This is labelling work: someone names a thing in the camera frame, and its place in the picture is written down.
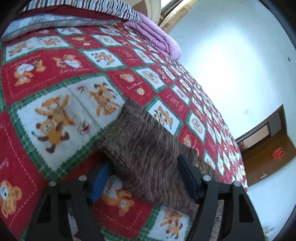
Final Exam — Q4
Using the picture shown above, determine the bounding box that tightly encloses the folded pink blanket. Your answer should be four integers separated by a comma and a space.
124, 11, 182, 60

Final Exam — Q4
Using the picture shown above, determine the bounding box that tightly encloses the brown knitted sweater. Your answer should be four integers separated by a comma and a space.
98, 99, 219, 240

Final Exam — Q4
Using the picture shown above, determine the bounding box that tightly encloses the brown wooden door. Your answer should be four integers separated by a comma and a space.
242, 132, 295, 187

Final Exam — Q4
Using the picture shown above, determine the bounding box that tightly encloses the red paper door decoration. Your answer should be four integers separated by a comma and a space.
272, 147, 285, 161

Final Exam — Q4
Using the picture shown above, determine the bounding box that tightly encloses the grey patterned pillow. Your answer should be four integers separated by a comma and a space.
1, 14, 120, 43

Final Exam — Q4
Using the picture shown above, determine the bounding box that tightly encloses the striped pillow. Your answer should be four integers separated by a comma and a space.
19, 1, 142, 24

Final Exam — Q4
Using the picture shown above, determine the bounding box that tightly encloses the red checkered bear bedspread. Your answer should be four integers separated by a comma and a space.
1, 23, 247, 240

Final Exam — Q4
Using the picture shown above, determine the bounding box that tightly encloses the dark door frame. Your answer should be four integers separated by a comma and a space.
236, 104, 287, 152

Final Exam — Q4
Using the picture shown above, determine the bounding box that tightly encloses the right yellow curtain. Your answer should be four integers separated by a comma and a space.
159, 1, 198, 33

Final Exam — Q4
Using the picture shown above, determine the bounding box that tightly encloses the cream and brown headboard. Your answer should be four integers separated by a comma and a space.
126, 0, 161, 24

